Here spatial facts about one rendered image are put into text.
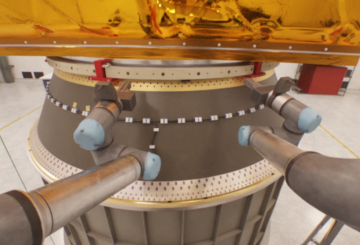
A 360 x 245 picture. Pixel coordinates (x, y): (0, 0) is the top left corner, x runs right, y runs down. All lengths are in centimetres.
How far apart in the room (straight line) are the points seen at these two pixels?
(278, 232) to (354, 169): 210
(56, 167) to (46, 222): 88
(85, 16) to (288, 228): 251
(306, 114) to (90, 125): 64
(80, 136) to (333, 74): 110
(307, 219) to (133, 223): 206
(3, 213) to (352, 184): 48
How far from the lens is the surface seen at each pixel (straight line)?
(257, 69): 107
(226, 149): 99
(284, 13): 94
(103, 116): 58
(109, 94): 62
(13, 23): 121
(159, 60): 90
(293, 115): 72
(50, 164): 127
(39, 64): 836
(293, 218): 266
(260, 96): 76
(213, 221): 118
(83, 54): 108
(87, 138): 55
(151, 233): 118
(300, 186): 43
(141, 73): 88
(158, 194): 94
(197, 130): 92
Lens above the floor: 189
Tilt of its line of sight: 27 degrees down
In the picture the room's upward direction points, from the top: 1 degrees clockwise
